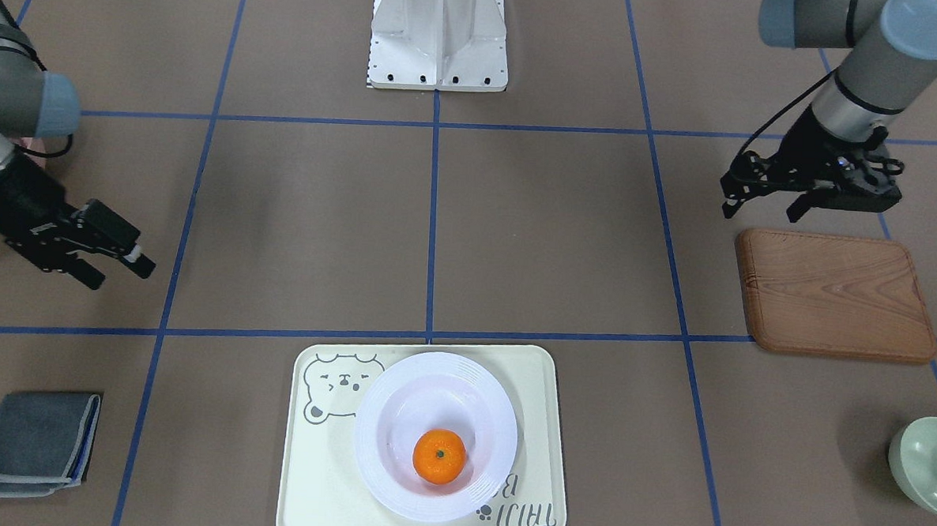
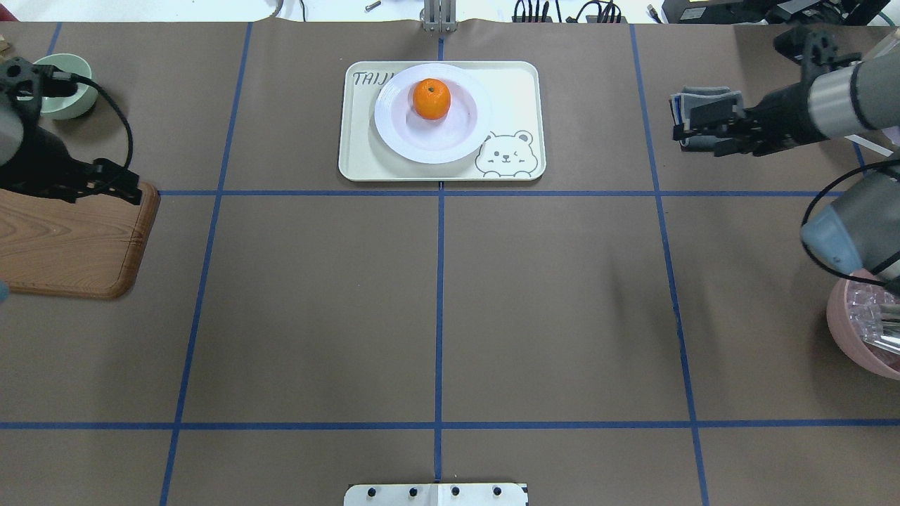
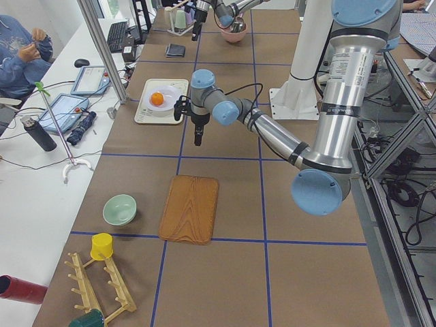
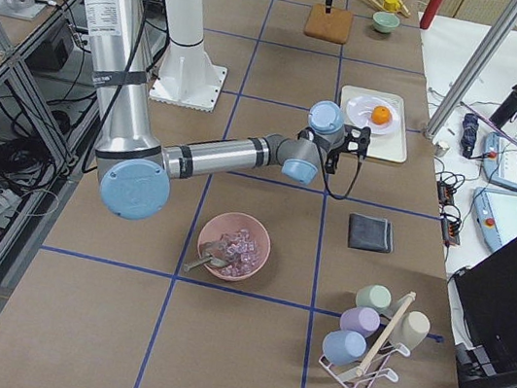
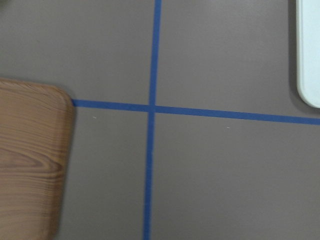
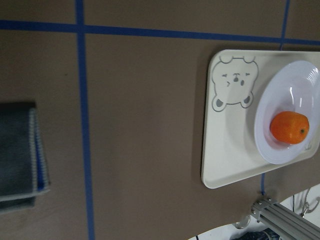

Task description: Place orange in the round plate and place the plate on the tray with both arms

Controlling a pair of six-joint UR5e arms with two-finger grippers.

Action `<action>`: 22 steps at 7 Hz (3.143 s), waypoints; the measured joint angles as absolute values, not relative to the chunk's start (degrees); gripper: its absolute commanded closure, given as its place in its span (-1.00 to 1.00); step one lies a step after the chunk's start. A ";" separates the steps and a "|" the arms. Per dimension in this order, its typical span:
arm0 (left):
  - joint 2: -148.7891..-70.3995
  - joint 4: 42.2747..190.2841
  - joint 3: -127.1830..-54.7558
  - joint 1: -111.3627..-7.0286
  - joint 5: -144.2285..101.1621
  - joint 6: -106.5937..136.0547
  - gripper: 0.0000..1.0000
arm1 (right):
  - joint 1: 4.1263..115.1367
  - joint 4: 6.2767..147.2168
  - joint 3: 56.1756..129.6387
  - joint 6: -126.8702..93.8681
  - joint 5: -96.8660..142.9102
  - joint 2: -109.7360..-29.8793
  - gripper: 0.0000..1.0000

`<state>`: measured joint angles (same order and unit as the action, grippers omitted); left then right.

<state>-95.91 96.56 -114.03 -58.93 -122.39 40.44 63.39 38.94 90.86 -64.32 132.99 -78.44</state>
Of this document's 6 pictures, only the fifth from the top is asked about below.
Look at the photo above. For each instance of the wooden tray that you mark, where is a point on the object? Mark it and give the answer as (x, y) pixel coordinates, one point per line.
(36, 124)

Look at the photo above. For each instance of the cream bear tray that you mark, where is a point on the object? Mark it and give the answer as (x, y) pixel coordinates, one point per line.
(308, 51)

